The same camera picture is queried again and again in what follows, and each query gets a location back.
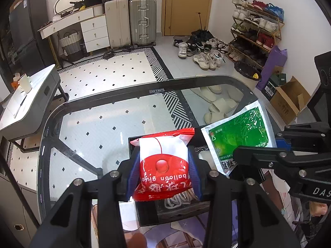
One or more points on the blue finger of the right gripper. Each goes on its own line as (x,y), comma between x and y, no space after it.
(260,157)
(303,136)

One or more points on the red balloon packet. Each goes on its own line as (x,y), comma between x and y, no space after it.
(163,164)

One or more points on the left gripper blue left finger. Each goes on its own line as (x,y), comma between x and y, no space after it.
(134,172)

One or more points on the grey side cabinet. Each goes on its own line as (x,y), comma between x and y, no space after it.
(13,212)

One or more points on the grey white coffee table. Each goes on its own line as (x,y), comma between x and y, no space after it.
(26,113)

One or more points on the open cardboard box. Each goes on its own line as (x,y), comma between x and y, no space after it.
(290,99)

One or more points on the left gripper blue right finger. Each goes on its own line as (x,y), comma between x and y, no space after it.
(194,172)

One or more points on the beige slippers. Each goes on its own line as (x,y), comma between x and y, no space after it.
(222,99)

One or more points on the white cup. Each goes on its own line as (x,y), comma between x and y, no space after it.
(24,83)

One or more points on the wooden door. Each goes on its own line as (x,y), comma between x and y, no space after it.
(182,17)

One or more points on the woven laundry basket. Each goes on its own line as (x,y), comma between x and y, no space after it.
(71,45)

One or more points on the beige suitcase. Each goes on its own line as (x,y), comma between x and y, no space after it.
(118,23)

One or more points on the person's right hand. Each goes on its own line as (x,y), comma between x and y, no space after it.
(317,209)

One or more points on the black cardboard storage box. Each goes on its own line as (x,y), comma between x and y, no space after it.
(215,189)

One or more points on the silver aluminium suitcase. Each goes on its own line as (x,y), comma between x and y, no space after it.
(143,22)

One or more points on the pile of shoes on floor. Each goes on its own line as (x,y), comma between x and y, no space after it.
(206,51)

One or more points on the person's left hand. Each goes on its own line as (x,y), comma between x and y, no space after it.
(138,240)

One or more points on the bagged white adidas shoelaces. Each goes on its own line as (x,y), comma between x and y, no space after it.
(181,199)

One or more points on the white drawer desk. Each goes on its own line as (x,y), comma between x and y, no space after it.
(90,22)

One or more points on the purple yoga mat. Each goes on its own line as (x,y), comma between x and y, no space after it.
(276,57)

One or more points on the anime print desk mat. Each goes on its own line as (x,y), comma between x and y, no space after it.
(190,232)

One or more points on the wooden shoe rack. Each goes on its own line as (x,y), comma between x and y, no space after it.
(256,29)

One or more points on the white plush toy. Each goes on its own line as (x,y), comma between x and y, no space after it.
(206,156)

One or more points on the large green medicine bag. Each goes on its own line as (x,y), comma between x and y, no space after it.
(250,127)

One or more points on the black waste bin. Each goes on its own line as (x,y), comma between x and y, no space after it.
(247,70)

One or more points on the black refrigerator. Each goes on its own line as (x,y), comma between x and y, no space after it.
(34,53)

